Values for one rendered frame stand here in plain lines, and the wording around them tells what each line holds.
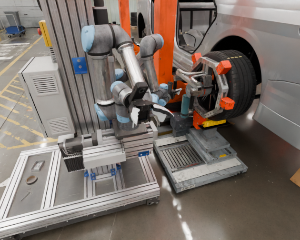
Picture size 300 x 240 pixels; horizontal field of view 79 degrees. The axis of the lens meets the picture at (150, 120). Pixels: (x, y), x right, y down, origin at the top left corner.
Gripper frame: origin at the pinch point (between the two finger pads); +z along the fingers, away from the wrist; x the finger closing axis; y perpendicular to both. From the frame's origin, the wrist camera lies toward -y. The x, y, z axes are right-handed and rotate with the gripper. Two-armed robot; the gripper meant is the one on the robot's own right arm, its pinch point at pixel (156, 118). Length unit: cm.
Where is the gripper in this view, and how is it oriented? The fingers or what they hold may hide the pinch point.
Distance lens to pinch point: 61.4
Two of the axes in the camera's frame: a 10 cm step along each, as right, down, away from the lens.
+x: -8.5, 1.7, -5.0
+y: -1.2, 8.6, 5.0
